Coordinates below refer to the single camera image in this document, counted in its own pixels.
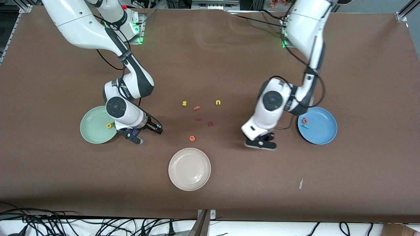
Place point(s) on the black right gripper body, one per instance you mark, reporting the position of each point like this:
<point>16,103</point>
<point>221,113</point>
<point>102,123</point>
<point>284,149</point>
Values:
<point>151,125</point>

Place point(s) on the orange artificial flowers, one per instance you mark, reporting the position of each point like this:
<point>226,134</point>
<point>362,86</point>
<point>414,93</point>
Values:
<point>279,3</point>

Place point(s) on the light green plate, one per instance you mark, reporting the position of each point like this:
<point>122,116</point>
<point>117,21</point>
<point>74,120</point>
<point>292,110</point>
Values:
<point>95,129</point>

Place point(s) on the brown cardboard box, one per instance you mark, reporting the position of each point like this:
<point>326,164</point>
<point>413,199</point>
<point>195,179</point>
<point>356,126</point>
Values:
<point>397,231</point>

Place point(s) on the white plate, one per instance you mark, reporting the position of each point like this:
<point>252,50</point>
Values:
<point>189,169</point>

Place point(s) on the grey device housing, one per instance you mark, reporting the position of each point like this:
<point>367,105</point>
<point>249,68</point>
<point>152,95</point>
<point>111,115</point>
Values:
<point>213,5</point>

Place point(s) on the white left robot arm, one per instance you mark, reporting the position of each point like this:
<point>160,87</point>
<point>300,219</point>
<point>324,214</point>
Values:
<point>269,111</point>

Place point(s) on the grey metal bar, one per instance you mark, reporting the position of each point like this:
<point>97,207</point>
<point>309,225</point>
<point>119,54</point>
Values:
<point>200,227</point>

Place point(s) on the white paper scrap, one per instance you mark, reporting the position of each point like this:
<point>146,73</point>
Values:
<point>301,184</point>

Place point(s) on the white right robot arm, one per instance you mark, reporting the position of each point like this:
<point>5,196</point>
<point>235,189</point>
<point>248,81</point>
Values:
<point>126,111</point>

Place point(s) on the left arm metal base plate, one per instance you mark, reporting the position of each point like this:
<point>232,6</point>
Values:
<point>283,24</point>

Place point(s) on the blue plate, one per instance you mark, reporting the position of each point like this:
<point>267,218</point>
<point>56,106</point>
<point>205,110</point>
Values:
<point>321,129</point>

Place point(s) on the aluminium frame profile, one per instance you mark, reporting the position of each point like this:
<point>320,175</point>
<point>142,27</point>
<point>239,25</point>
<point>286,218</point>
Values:
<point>402,15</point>
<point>25,9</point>

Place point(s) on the metal table edge bracket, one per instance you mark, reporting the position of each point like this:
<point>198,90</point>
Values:
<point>212,214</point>

